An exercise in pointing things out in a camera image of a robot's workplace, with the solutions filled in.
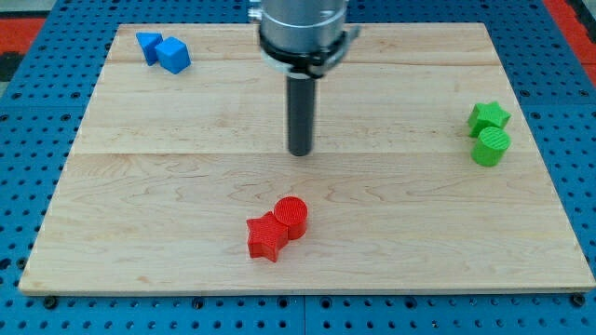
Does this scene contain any red star block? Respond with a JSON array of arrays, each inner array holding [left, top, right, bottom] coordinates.
[[246, 211, 289, 262]]

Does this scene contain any green star block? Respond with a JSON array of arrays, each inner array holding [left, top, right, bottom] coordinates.
[[467, 101, 511, 138]]

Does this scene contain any blue cube block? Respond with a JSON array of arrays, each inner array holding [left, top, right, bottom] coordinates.
[[156, 36, 191, 74]]

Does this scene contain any red cylinder block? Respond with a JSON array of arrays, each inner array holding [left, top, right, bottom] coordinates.
[[273, 196, 308, 240]]

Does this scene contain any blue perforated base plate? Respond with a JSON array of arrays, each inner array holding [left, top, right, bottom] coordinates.
[[1, 1, 595, 334]]

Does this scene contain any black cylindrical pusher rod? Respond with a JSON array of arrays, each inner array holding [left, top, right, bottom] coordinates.
[[286, 77, 316, 156]]

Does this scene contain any green cylinder block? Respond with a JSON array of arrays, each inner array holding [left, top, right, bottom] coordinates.
[[471, 127, 511, 167]]

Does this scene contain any blue triangular block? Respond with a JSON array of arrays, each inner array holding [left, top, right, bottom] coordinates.
[[135, 32, 163, 66]]

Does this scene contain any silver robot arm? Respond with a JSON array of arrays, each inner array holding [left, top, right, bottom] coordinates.
[[248, 0, 360, 80]]

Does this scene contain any wooden board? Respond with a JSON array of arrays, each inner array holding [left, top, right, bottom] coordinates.
[[19, 23, 595, 296]]

